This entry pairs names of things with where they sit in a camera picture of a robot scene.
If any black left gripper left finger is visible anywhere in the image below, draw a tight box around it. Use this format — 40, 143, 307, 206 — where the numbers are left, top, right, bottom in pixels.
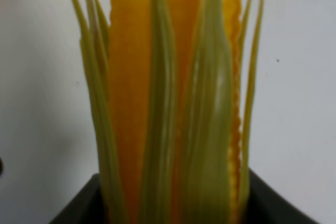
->
50, 174, 107, 224

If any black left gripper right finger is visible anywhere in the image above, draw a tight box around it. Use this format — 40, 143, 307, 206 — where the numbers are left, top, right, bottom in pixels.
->
243, 170, 316, 224

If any green yellow toy corn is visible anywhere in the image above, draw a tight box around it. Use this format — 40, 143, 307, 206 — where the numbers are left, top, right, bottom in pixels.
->
71, 0, 264, 223

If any dark grey coffee capsule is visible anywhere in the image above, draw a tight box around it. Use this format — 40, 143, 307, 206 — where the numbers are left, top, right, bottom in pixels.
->
0, 158, 4, 175

